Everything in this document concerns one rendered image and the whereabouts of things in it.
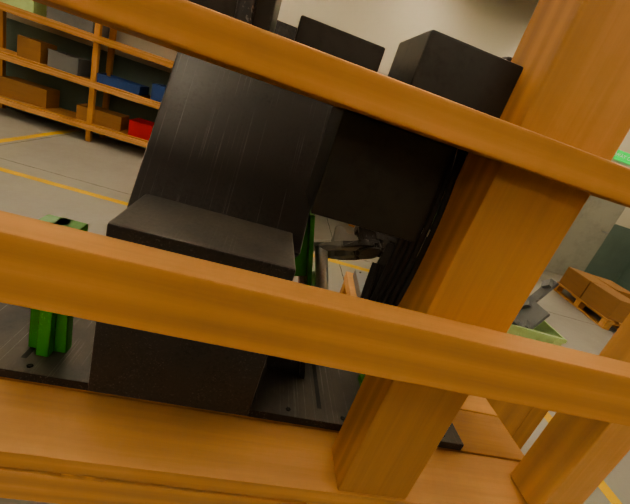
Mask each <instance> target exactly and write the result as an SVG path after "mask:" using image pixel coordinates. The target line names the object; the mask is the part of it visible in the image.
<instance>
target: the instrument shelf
mask: <svg viewBox="0 0 630 504"><path fill-rule="evenodd" d="M32 1H35V2H38V3H40V4H43V5H46V6H49V7H52V8H55V9H58V10H60V11H63V12H66V13H69V14H72V15H75V16H78V17H80V18H83V19H86V20H89V21H92V22H95V23H98V24H100V25H103V26H106V27H109V28H112V29H115V30H118V31H120V32H123V33H126V34H129V35H132V36H135V37H138V38H140V39H143V40H146V41H149V42H152V43H155V44H158V45H160V46H163V47H166V48H169V49H172V50H175V51H178V52H180V53H183V54H186V55H189V56H192V57H195V58H198V59H200V60H203V61H206V62H209V63H212V64H215V65H218V66H220V67H223V68H226V69H229V70H232V71H235V72H238V73H240V74H243V75H246V76H249V77H252V78H255V79H258V80H260V81H263V82H266V83H269V84H272V85H275V86H278V87H280V88H283V89H286V90H289V91H292V92H295V93H298V94H300V95H303V96H306V97H309V98H312V99H315V100H318V101H320V102H323V103H326V104H329V105H332V106H335V107H339V108H343V109H347V110H350V111H353V112H356V113H359V114H362V115H364V116H367V117H370V118H373V119H376V120H379V121H381V122H384V123H387V124H390V125H393V126H396V127H399V128H401V129H404V130H407V131H410V132H413V133H416V134H418V135H421V136H424V137H427V138H430V139H433V140H436V141H438V142H441V143H444V144H447V145H450V146H453V147H455V148H457V149H460V150H463V151H466V152H470V153H473V154H476V155H479V156H482V157H486V158H489V159H492V160H495V161H498V162H502V163H504V164H507V165H510V166H513V167H516V168H519V169H522V170H524V171H527V172H530V173H533V174H536V175H539V176H541V177H544V178H547V179H550V180H553V181H556V182H559V183H561V184H564V185H567V186H570V187H573V188H576V189H578V190H581V191H584V192H587V193H590V195H592V196H595V197H598V198H601V199H604V200H607V201H610V202H613V203H616V204H619V205H623V206H626V207H629V208H630V168H628V167H625V166H623V165H620V164H617V163H615V162H612V161H610V160H607V159H604V158H602V157H599V156H596V155H594V154H591V153H588V152H586V151H583V150H581V149H578V148H575V147H573V146H570V145H567V144H565V143H562V142H559V141H557V140H554V139H552V138H549V137H546V136H544V135H541V134H538V133H536V132H533V131H530V130H528V129H525V128H523V127H520V126H517V125H515V124H512V123H509V122H507V121H504V120H502V119H499V118H496V117H494V116H491V115H488V114H486V113H483V112H480V111H478V110H475V109H473V108H470V107H467V106H465V105H462V104H459V103H457V102H454V101H451V100H449V99H446V98H444V97H441V96H438V95H436V94H433V93H430V92H428V91H425V90H422V89H420V88H417V87H415V86H412V85H409V84H407V83H404V82H401V81H399V80H396V79H393V78H391V77H388V76H386V75H383V74H380V73H378V72H375V71H372V70H370V69H367V68H364V67H362V66H359V65H357V64H354V63H351V62H349V61H346V60H343V59H341V58H338V57H336V56H333V55H330V54H328V53H325V52H322V51H320V50H317V49H314V48H312V47H309V46H307V45H304V44H301V43H299V42H296V41H293V40H291V39H288V38H285V37H283V36H280V35H278V34H275V33H272V32H270V31H267V30H264V29H262V28H259V27H256V26H254V25H251V24H249V23H246V22H243V21H241V20H238V19H235V18H233V17H230V16H227V15H225V14H222V13H220V12H217V11H214V10H212V9H209V8H206V7H204V6H201V5H198V4H196V3H193V2H191V1H188V0H32Z"/></svg>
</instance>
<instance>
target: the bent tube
mask: <svg viewBox="0 0 630 504"><path fill-rule="evenodd" d="M325 242H331V240H325V239H314V247H313V251H315V270H316V287H318V288H323V289H327V290H328V289H329V273H328V251H326V250H325V249H323V248H321V247H319V244H321V243H325Z"/></svg>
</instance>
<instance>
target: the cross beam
mask: <svg viewBox="0 0 630 504"><path fill-rule="evenodd" d="M0 302H1V303H6V304H11V305H16V306H21V307H26V308H31V309H36V310H41V311H46V312H52V313H57V314H62V315H67V316H72V317H77V318H82V319H87V320H92V321H97V322H102V323H107V324H112V325H117V326H123V327H128V328H133V329H138V330H143V331H148V332H153V333H158V334H163V335H168V336H173V337H178V338H183V339H188V340H194V341H199V342H204V343H209V344H214V345H219V346H224V347H229V348H234V349H239V350H244V351H249V352H254V353H259V354H265V355H270V356H275V357H280V358H285V359H290V360H295V361H300V362H305V363H310V364H315V365H320V366H325V367H330V368H336V369H341V370H346V371H351V372H356V373H361V374H366V375H371V376H376V377H381V378H386V379H391V380H396V381H401V382H407V383H412V384H417V385H422V386H427V387H432V388H437V389H442V390H447V391H452V392H457V393H462V394H467V395H472V396H477V397H483V398H488V399H493V400H498V401H503V402H508V403H513V404H518V405H523V406H528V407H533V408H538V409H543V410H548V411H554V412H559V413H564V414H569V415H574V416H579V417H584V418H589V419H594V420H599V421H604V422H609V423H614V424H619V425H625V426H630V363H628V362H624V361H620V360H616V359H612V358H608V357H603V356H599V355H595V354H591V353H587V352H583V351H579V350H574V349H570V348H566V347H562V346H558V345H554V344H550V343H546V342H541V341H537V340H533V339H529V338H525V337H521V336H517V335H513V334H508V333H504V332H500V331H496V330H492V329H488V328H484V327H479V326H475V325H471V324H467V323H463V322H459V321H455V320H451V319H446V318H442V317H438V316H434V315H430V314H426V313H422V312H418V311H413V310H409V309H405V308H401V307H397V306H393V305H389V304H384V303H380V302H376V301H372V300H368V299H364V298H360V297H356V296H351V295H347V294H343V293H339V292H335V291H331V290H327V289H323V288H318V287H314V286H310V285H306V284H302V283H298V282H294V281H289V280H285V279H281V278H277V277H273V276H269V275H265V274H261V273H256V272H252V271H248V270H244V269H240V268H236V267H232V266H228V265H223V264H219V263H215V262H211V261H207V260H203V259H199V258H194V257H190V256H186V255H182V254H178V253H174V252H170V251H166V250H161V249H157V248H153V247H149V246H145V245H141V244H137V243H133V242H128V241H124V240H120V239H116V238H112V237H108V236H104V235H99V234H95V233H91V232H87V231H83V230H79V229H75V228H71V227H66V226H62V225H58V224H54V223H50V222H46V221H42V220H38V219H33V218H29V217H25V216H21V215H17V214H13V213H9V212H4V211H0Z"/></svg>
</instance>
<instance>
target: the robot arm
mask: <svg viewBox="0 0 630 504"><path fill-rule="evenodd" d="M397 240H398V238H397V237H393V236H390V235H386V234H383V233H379V232H376V231H372V230H368V229H365V228H361V227H358V226H355V228H354V234H348V233H347V232H346V230H345V229H344V227H343V226H341V225H338V226H336V227H335V229H334V234H333V237H332V239H331V242H325V243H321V244H319V247H321V248H323V249H325V250H326V251H328V258H330V259H338V260H360V259H373V258H376V257H379V259H378V261H377V264H380V265H384V266H386V264H387V262H388V260H389V257H390V255H391V253H392V251H393V249H394V246H395V244H396V242H397ZM355 250H356V251H355Z"/></svg>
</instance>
